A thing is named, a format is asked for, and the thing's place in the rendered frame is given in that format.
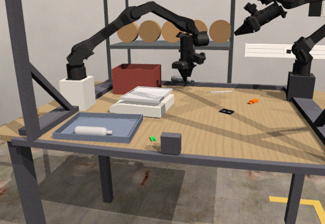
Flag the dark grey metal post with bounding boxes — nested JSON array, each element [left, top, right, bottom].
[[5, 0, 74, 142]]

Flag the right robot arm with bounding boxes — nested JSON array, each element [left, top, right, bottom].
[[244, 0, 325, 76]]

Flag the grey bottle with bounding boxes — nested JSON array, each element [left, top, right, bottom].
[[171, 76, 196, 83]]

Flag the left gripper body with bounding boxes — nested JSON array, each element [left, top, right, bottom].
[[172, 47, 194, 69]]

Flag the red open box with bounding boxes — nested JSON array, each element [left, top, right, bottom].
[[112, 63, 161, 94]]

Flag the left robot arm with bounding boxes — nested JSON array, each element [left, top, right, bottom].
[[66, 1, 209, 81]]

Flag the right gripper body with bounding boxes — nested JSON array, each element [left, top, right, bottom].
[[246, 9, 271, 32]]

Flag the dark grey rectangular buckle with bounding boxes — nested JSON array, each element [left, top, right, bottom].
[[219, 109, 234, 114]]

